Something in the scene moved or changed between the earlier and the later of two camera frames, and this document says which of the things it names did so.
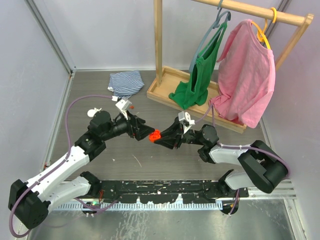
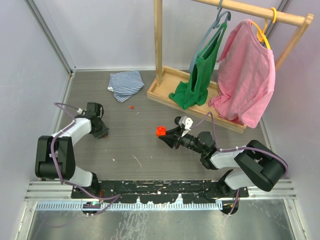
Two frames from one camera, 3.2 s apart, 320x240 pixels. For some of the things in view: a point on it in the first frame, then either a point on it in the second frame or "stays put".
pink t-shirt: x=246 y=77 stays put
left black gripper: x=135 y=128 → x=104 y=131
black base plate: x=169 y=191 stays put
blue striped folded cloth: x=126 y=84 stays put
